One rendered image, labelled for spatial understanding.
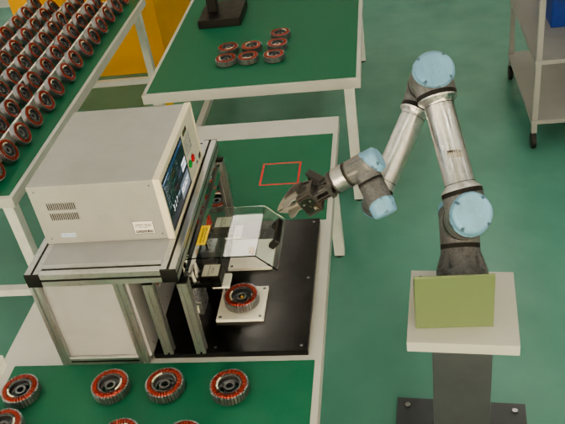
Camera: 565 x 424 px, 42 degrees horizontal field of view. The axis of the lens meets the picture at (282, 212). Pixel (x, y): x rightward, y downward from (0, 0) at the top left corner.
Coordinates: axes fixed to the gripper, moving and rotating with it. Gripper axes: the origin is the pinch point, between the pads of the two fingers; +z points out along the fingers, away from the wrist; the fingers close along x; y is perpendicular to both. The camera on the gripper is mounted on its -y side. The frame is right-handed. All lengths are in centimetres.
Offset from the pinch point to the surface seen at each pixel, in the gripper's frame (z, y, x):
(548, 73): -68, -246, 139
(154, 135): 17.7, -4.2, -40.1
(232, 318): 28.7, 19.0, 15.3
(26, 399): 78, 50, -13
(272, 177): 27, -63, 20
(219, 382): 29, 44, 15
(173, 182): 15.3, 9.8, -29.6
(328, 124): 10, -103, 30
